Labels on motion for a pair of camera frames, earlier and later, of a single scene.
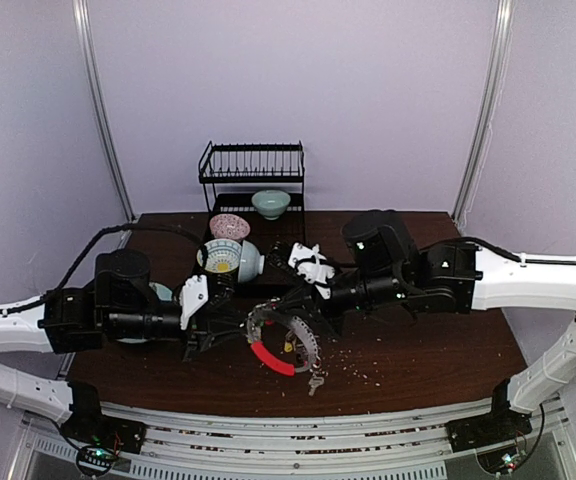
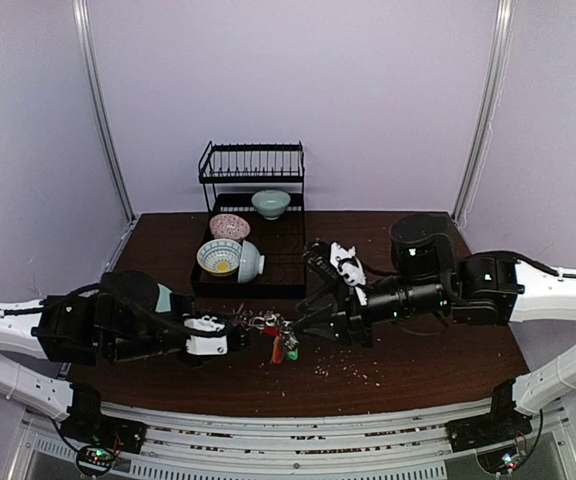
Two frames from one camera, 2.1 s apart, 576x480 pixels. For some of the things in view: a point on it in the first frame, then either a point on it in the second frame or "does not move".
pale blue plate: [163, 293] does not move
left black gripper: [206, 327] to [230, 324]
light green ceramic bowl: [271, 204] does not move
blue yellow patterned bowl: [223, 256] does not move
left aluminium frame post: [80, 17] does not move
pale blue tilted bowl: [252, 263] does not move
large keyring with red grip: [264, 313] to [271, 327]
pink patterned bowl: [229, 226] does not move
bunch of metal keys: [317, 378] to [290, 341]
